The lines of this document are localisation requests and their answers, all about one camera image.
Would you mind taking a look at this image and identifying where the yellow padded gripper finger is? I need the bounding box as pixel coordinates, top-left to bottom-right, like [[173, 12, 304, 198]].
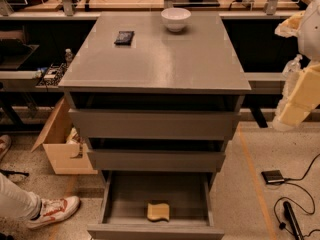
[[272, 64, 320, 131], [275, 11, 304, 38]]

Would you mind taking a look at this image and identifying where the yellow sponge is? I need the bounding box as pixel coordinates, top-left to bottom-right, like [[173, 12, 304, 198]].
[[147, 203, 170, 222]]

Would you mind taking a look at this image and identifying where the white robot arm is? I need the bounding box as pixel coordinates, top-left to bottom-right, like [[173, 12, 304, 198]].
[[272, 0, 320, 131]]

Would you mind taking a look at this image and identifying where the grey drawer cabinet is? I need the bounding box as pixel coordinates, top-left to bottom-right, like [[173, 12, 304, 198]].
[[58, 11, 252, 240]]

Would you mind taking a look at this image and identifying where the grey top drawer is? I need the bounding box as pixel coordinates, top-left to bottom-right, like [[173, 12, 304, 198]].
[[69, 109, 240, 140]]

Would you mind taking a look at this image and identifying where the grey drawer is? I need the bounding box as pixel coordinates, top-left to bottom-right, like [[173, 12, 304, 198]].
[[69, 109, 240, 140], [87, 150, 225, 172], [87, 171, 224, 240]]

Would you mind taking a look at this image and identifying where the grey bottom drawer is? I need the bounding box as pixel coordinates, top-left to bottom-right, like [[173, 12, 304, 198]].
[[87, 171, 224, 240]]

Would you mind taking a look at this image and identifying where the grey middle drawer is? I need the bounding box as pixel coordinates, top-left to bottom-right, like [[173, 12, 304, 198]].
[[87, 150, 225, 172]]

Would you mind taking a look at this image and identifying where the clear pump bottle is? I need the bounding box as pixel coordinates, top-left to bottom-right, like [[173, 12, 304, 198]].
[[282, 54, 302, 77]]

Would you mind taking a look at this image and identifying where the black power adapter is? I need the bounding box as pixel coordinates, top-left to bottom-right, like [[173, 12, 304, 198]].
[[261, 170, 285, 184]]

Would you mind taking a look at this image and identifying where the white bowl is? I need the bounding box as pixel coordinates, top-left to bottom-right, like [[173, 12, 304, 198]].
[[161, 8, 191, 32]]

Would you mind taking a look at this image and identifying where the black power strip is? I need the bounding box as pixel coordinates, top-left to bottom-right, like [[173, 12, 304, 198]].
[[283, 201, 304, 240]]

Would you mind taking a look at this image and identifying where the dark blue snack packet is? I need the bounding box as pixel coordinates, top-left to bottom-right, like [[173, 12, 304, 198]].
[[114, 31, 134, 45]]

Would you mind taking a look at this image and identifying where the small clear bottle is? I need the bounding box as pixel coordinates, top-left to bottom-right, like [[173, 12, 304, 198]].
[[65, 48, 74, 66]]

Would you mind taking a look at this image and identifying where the black white patterned tray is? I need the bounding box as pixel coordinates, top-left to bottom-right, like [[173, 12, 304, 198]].
[[38, 63, 67, 87]]

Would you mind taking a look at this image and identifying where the cardboard box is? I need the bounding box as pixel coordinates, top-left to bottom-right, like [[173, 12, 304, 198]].
[[31, 98, 97, 175]]

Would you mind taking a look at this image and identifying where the white red sneaker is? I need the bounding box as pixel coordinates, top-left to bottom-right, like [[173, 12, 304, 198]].
[[0, 135, 12, 160], [26, 196, 81, 230]]

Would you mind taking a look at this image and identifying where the white trouser leg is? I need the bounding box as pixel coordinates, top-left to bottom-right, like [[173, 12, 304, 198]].
[[0, 174, 41, 221]]

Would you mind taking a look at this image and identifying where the black cable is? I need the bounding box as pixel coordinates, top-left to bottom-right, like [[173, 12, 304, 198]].
[[273, 153, 320, 238]]

